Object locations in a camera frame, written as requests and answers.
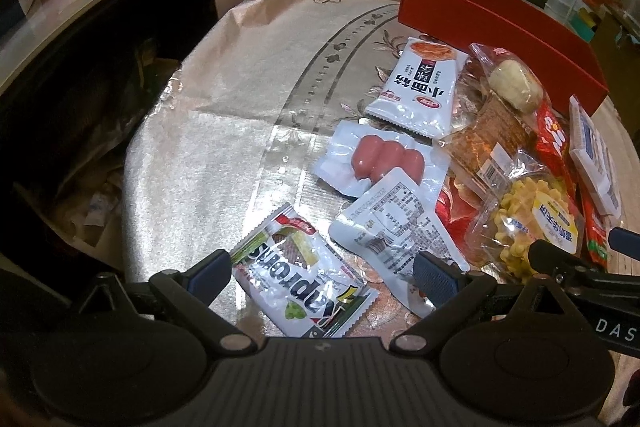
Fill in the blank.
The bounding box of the white bread bag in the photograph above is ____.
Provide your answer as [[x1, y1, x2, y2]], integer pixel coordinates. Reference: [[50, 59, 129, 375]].
[[570, 95, 622, 222]]

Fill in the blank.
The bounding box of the white snack packet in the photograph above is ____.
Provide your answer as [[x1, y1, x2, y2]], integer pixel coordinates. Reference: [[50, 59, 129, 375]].
[[329, 167, 470, 319]]

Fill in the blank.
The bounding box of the red Trolli candy packet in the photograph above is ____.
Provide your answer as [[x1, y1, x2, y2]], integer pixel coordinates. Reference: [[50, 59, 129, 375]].
[[536, 102, 576, 199]]

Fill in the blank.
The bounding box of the green white wafer packet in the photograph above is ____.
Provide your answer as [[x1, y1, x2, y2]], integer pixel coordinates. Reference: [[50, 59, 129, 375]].
[[230, 202, 378, 339]]

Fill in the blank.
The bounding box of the brown toast bread packet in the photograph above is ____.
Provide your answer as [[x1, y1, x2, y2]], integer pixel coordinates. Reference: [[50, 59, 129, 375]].
[[437, 93, 535, 197]]

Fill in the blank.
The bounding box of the pink sausage vacuum pack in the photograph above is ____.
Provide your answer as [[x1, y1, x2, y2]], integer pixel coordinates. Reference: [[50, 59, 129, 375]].
[[312, 121, 449, 202]]

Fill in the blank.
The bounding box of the steamed cake clear packet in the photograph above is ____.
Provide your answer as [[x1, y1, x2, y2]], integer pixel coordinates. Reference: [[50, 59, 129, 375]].
[[470, 42, 549, 116]]

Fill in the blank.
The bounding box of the white noodle snack bag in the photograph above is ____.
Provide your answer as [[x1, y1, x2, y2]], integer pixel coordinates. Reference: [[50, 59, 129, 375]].
[[364, 38, 469, 139]]

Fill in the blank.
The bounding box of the red green label packet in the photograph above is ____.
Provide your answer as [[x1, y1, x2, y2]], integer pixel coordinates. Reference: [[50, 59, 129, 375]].
[[579, 182, 608, 272]]

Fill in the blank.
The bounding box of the floral silver tablecloth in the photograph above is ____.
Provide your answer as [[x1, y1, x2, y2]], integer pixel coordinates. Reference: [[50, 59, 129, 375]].
[[121, 0, 640, 339]]

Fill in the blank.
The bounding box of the wooden cabinet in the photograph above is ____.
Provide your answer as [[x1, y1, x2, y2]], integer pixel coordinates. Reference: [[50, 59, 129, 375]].
[[591, 14, 639, 130]]

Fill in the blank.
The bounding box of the red cardboard box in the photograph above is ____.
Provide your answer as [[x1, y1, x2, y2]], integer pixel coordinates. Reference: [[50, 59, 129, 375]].
[[398, 0, 608, 115]]

